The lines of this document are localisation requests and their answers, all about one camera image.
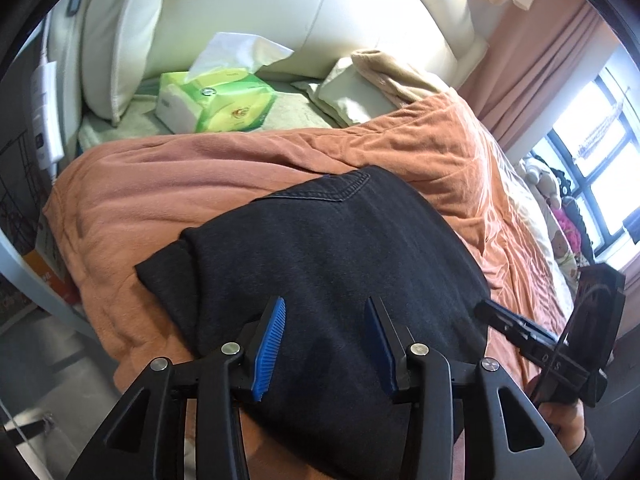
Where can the beige plush toy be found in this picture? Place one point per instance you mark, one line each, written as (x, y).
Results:
(542, 180)

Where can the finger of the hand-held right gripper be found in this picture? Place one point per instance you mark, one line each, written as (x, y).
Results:
(505, 317)

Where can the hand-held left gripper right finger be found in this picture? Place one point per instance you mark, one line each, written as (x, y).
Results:
(382, 355)

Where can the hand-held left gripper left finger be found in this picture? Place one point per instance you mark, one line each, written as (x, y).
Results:
(270, 350)

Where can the orange blanket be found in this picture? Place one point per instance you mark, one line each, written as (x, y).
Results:
(175, 170)

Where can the orange cardboard box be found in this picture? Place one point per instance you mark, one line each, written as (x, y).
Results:
(50, 270)

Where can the black pants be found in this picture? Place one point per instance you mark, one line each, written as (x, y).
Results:
(325, 250)

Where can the green tissue box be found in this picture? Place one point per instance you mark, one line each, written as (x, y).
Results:
(220, 105)

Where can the person's right hand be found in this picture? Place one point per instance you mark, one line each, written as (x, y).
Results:
(562, 417)

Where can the pink curtain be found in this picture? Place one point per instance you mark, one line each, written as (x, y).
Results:
(530, 70)

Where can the beige folded cloth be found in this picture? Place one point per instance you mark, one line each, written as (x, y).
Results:
(345, 100)

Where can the pink plush cloth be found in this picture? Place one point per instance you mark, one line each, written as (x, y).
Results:
(567, 227)

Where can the beige towel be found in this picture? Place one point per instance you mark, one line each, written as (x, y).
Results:
(395, 77)

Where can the plush toys and pillows pile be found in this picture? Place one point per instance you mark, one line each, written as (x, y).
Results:
(562, 255)

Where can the person's right forearm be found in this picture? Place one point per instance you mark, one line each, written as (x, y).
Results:
(590, 460)

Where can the white power strip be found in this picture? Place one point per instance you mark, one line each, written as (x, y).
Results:
(45, 110)

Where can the cream padded headboard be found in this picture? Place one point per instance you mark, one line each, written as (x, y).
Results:
(280, 5)

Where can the black framed window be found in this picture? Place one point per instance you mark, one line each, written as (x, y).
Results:
(595, 125)

